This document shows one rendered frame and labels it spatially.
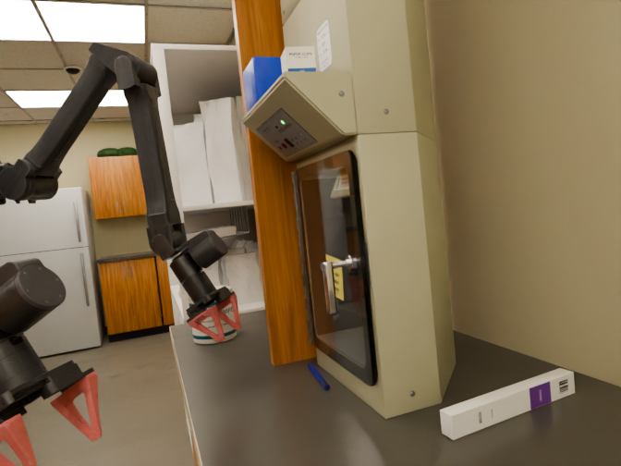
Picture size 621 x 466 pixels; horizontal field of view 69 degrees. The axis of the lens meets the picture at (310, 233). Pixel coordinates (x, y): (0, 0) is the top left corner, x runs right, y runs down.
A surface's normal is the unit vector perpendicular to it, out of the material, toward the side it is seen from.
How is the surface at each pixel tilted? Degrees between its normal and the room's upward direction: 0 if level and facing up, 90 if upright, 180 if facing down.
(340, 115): 90
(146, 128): 90
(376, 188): 90
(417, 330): 90
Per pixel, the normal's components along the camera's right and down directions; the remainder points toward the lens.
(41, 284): 0.80, -0.57
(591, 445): -0.11, -0.99
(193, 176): -0.18, 0.09
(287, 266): 0.34, 0.01
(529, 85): -0.94, 0.11
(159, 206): -0.18, -0.12
